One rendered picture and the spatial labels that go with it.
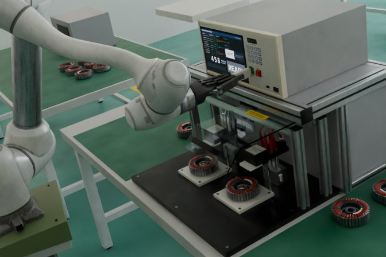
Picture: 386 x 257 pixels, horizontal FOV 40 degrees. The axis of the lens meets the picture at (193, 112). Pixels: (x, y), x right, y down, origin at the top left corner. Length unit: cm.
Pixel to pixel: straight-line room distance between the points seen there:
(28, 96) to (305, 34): 96
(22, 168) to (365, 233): 114
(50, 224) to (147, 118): 56
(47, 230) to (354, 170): 104
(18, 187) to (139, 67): 70
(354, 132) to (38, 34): 103
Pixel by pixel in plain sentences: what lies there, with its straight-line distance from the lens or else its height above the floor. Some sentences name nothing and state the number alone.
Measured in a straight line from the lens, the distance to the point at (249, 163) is 180.
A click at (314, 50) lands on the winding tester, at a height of 123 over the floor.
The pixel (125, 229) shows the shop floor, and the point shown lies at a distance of 318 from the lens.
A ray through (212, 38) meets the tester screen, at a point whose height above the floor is 126.
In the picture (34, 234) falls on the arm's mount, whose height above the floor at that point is 82.
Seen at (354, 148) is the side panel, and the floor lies 89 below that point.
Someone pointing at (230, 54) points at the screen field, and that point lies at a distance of 182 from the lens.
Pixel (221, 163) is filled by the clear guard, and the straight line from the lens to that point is 154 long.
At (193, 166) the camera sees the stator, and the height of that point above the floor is 82.
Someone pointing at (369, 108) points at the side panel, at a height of 101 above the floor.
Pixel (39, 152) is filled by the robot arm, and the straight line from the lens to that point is 199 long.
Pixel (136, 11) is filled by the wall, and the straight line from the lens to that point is 673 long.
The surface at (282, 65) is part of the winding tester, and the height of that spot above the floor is 123.
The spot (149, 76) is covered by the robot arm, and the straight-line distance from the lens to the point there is 139.
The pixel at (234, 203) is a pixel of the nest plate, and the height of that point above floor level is 78.
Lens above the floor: 177
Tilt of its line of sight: 23 degrees down
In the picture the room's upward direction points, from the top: 10 degrees counter-clockwise
